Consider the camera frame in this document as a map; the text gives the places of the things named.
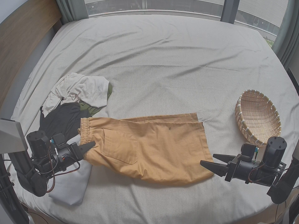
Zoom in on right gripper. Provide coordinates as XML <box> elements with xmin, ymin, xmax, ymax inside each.
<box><xmin>200</xmin><ymin>154</ymin><xmax>257</xmax><ymax>184</ymax></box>

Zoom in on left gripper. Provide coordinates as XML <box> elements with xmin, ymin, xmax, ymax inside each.
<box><xmin>55</xmin><ymin>141</ymin><xmax>96</xmax><ymax>166</ymax></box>

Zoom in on tan shorts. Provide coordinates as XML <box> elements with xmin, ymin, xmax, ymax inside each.
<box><xmin>78</xmin><ymin>112</ymin><xmax>214</xmax><ymax>187</ymax></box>

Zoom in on black garment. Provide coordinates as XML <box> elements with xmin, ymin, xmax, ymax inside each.
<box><xmin>39</xmin><ymin>102</ymin><xmax>82</xmax><ymax>145</ymax></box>

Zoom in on green garment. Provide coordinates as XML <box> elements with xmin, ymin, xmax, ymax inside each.
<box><xmin>78</xmin><ymin>82</ymin><xmax>113</xmax><ymax>118</ymax></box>

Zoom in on pale grey garment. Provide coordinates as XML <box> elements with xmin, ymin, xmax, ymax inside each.
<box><xmin>49</xmin><ymin>134</ymin><xmax>92</xmax><ymax>205</ymax></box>

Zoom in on white garment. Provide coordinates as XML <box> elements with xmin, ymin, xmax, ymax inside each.
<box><xmin>43</xmin><ymin>72</ymin><xmax>110</xmax><ymax>117</ymax></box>

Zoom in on round woven basket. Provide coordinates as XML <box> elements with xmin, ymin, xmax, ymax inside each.
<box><xmin>235</xmin><ymin>89</ymin><xmax>281</xmax><ymax>147</ymax></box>

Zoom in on bed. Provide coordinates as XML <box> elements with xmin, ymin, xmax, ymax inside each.
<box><xmin>0</xmin><ymin>0</ymin><xmax>299</xmax><ymax>224</ymax></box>

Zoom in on blue-green curtain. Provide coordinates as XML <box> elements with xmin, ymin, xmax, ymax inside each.
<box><xmin>272</xmin><ymin>0</ymin><xmax>299</xmax><ymax>70</ymax></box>
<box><xmin>51</xmin><ymin>0</ymin><xmax>90</xmax><ymax>24</ymax></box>

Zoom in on window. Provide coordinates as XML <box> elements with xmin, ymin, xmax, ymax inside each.
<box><xmin>79</xmin><ymin>0</ymin><xmax>291</xmax><ymax>46</ymax></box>

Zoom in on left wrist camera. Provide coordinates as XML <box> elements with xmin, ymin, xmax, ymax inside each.
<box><xmin>51</xmin><ymin>133</ymin><xmax>67</xmax><ymax>149</ymax></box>

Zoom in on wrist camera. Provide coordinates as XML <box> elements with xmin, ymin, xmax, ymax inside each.
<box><xmin>51</xmin><ymin>133</ymin><xmax>67</xmax><ymax>149</ymax></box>
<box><xmin>241</xmin><ymin>143</ymin><xmax>256</xmax><ymax>163</ymax></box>

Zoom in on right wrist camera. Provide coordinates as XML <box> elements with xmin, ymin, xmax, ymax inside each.
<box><xmin>241</xmin><ymin>143</ymin><xmax>256</xmax><ymax>163</ymax></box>

